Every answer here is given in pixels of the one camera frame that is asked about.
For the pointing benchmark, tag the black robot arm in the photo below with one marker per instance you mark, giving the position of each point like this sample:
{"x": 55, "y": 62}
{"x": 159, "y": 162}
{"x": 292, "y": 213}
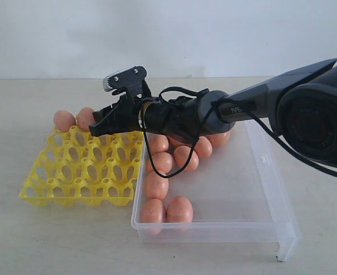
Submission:
{"x": 298, "y": 109}

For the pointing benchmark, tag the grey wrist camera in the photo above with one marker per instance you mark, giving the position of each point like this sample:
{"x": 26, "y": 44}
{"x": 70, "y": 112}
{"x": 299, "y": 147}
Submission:
{"x": 128, "y": 80}

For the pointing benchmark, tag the clear plastic container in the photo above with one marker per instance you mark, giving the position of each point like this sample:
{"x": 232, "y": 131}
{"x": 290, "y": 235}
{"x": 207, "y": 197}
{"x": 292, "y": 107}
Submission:
{"x": 237, "y": 195}

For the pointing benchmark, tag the brown egg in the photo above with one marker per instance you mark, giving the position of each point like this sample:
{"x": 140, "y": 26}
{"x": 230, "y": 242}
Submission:
{"x": 203, "y": 147}
{"x": 156, "y": 186}
{"x": 179, "y": 210}
{"x": 85, "y": 118}
{"x": 219, "y": 139}
{"x": 175, "y": 143}
{"x": 63, "y": 120}
{"x": 181, "y": 154}
{"x": 158, "y": 143}
{"x": 163, "y": 162}
{"x": 153, "y": 211}

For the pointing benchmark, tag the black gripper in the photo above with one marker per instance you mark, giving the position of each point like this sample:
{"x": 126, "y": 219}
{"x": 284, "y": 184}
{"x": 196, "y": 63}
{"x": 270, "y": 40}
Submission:
{"x": 121, "y": 116}

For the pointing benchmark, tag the yellow plastic egg tray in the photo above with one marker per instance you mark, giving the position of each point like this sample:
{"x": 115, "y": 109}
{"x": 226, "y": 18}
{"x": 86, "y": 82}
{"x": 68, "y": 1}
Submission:
{"x": 77, "y": 167}

